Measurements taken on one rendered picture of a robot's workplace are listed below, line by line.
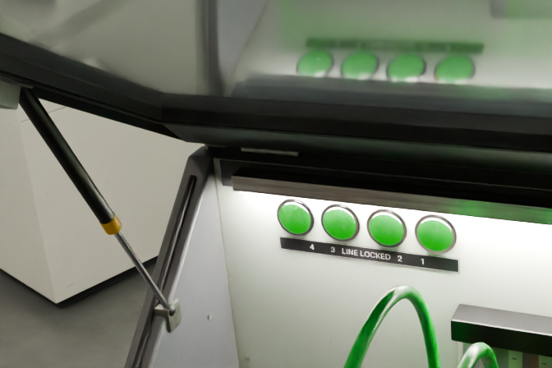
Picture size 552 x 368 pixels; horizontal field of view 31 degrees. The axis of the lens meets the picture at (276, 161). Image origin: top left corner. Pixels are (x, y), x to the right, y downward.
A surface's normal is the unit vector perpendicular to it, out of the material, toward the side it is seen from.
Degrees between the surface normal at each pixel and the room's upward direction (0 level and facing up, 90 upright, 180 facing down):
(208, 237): 90
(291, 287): 90
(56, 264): 90
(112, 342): 0
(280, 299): 90
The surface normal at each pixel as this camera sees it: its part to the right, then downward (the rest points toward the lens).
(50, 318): -0.09, -0.92
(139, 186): 0.68, 0.22
